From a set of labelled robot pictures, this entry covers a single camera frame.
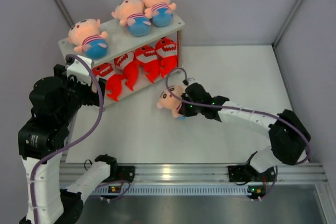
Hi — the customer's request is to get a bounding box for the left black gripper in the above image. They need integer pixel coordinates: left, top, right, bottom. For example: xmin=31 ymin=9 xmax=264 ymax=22
xmin=55 ymin=65 xmax=106 ymax=125

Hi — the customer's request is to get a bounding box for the boy doll plush striped shirt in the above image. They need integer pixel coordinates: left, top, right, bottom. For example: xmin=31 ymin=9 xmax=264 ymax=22
xmin=111 ymin=0 xmax=152 ymax=37
xmin=67 ymin=18 xmax=109 ymax=60
xmin=157 ymin=86 xmax=185 ymax=120
xmin=141 ymin=0 xmax=176 ymax=27

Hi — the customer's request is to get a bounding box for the red shark plush purple fin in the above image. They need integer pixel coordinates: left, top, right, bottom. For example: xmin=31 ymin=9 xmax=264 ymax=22
xmin=92 ymin=62 xmax=125 ymax=102

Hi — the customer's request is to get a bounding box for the red shark plush toy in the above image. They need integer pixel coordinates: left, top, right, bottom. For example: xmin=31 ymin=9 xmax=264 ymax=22
xmin=134 ymin=45 xmax=160 ymax=83
xmin=114 ymin=51 xmax=139 ymax=91
xmin=155 ymin=37 xmax=178 ymax=79

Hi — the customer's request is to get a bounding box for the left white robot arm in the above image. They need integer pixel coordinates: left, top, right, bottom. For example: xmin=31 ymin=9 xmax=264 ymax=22
xmin=18 ymin=65 xmax=119 ymax=223

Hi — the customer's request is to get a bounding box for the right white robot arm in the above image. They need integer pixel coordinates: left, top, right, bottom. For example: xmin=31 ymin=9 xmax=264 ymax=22
xmin=179 ymin=80 xmax=311 ymax=180

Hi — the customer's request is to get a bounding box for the white two-tier wooden shelf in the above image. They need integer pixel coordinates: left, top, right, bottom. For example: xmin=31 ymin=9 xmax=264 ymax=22
xmin=58 ymin=13 xmax=186 ymax=112

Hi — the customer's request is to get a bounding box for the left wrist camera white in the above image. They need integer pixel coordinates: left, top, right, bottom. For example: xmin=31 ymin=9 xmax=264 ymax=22
xmin=66 ymin=55 xmax=94 ymax=86

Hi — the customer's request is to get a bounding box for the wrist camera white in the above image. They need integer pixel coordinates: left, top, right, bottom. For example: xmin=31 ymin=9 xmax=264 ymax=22
xmin=183 ymin=78 xmax=197 ymax=86
xmin=66 ymin=55 xmax=94 ymax=86

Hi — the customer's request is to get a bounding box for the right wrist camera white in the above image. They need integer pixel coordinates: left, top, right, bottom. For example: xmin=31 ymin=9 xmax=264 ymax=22
xmin=183 ymin=78 xmax=197 ymax=86

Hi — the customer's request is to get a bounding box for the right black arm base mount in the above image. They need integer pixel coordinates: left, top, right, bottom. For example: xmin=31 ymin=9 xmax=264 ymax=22
xmin=228 ymin=164 xmax=277 ymax=185

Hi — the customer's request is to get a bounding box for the slotted cable duct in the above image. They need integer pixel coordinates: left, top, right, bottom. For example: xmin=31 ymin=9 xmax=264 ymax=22
xmin=91 ymin=185 xmax=251 ymax=196

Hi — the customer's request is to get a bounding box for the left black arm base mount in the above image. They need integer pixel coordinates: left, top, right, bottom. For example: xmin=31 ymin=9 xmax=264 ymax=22
xmin=113 ymin=166 xmax=135 ymax=182

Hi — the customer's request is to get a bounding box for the aluminium front rail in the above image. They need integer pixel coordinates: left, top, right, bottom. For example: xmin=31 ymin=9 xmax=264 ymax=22
xmin=59 ymin=163 xmax=328 ymax=185

